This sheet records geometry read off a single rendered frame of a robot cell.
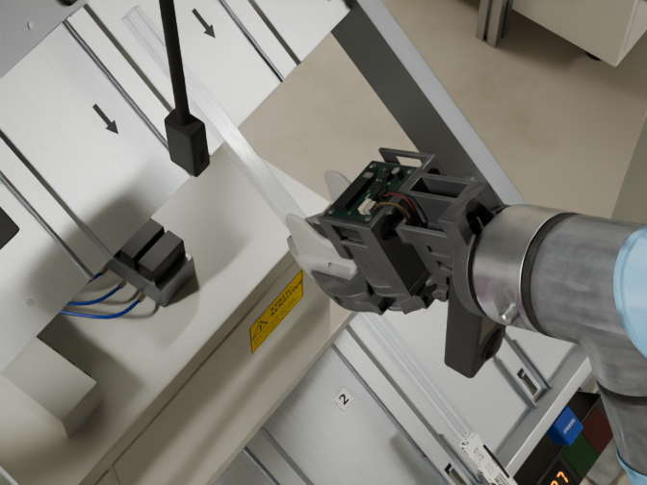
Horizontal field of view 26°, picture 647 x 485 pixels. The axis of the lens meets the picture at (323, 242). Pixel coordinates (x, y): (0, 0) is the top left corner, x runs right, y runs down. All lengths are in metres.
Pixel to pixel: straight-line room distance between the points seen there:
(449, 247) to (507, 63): 1.50
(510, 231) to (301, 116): 1.46
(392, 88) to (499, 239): 0.37
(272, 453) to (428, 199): 0.31
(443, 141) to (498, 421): 0.24
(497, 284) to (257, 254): 0.62
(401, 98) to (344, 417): 0.27
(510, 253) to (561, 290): 0.04
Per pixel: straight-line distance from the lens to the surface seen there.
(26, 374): 1.33
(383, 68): 1.17
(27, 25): 0.94
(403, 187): 0.89
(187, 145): 0.83
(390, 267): 0.89
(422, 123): 1.19
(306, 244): 0.97
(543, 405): 1.24
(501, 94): 2.31
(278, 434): 1.09
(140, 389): 1.36
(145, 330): 1.39
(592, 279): 0.78
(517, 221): 0.83
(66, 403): 1.32
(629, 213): 1.64
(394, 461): 1.16
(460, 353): 0.95
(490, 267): 0.83
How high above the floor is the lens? 1.85
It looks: 60 degrees down
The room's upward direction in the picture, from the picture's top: straight up
